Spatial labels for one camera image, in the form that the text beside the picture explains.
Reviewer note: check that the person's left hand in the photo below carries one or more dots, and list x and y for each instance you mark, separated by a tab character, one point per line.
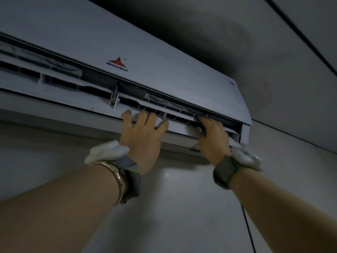
143	144

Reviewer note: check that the person's right hand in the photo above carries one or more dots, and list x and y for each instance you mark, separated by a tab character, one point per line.
214	144

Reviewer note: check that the dark blue cleaning cloth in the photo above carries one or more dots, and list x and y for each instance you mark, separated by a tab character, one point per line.
202	126

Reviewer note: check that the white air conditioner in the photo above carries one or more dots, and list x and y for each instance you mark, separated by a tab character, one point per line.
105	36

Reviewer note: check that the person's right forearm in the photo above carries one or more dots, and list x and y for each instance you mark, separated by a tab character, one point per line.
287	218

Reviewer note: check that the person's left forearm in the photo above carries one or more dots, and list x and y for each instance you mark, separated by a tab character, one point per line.
52	216

